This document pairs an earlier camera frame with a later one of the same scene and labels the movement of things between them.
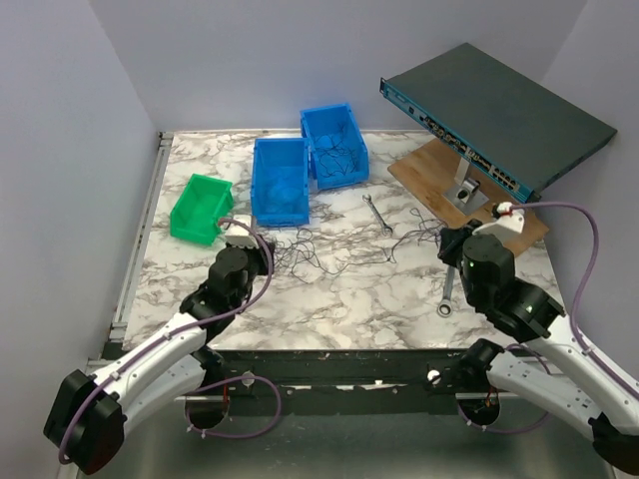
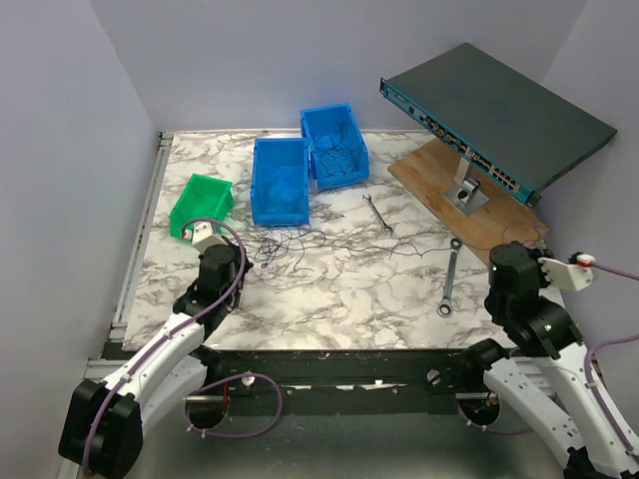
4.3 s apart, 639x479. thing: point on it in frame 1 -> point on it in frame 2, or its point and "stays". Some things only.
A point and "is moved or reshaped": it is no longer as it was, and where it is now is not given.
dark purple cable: [336, 158] stays
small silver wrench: [386, 229] stays
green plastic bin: [196, 214] stays
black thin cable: [298, 252] is moved or reshaped
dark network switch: [495, 121] stays
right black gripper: [451, 238] -> [538, 253]
